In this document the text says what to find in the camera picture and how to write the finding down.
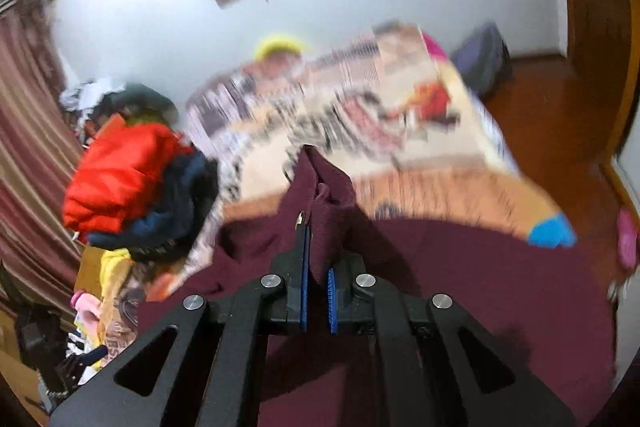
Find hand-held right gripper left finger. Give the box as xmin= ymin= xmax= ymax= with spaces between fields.
xmin=48 ymin=212 xmax=312 ymax=427

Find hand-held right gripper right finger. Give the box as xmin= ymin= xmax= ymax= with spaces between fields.
xmin=327 ymin=251 xmax=579 ymax=427

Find maroon garment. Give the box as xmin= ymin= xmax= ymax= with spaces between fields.
xmin=137 ymin=146 xmax=618 ymax=427

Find white crumpled clothes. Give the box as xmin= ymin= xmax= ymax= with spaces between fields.
xmin=60 ymin=78 xmax=127 ymax=114

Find navy blue garment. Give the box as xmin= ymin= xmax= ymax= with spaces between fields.
xmin=87 ymin=151 xmax=221 ymax=264

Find yellow printed garment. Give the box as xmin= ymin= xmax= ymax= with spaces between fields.
xmin=97 ymin=249 xmax=151 ymax=360

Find printed blanket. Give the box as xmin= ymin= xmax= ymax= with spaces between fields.
xmin=145 ymin=23 xmax=578 ymax=303

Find red jacket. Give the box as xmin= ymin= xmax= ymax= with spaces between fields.
xmin=62 ymin=123 xmax=194 ymax=235

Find light pink cloth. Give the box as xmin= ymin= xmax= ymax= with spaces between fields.
xmin=71 ymin=289 xmax=104 ymax=324

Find yellow plush object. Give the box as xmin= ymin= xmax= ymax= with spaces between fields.
xmin=254 ymin=34 xmax=310 ymax=64

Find dark green garment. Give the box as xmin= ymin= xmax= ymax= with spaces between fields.
xmin=100 ymin=82 xmax=180 ymax=126

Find black tripod stand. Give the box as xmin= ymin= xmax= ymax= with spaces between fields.
xmin=14 ymin=306 xmax=108 ymax=414

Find pink cloth object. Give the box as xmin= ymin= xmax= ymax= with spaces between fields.
xmin=421 ymin=32 xmax=451 ymax=64

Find grey backpack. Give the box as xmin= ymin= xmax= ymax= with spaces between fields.
xmin=450 ymin=22 xmax=513 ymax=96

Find striped curtain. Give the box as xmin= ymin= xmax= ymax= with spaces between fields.
xmin=0 ymin=0 xmax=90 ymax=313

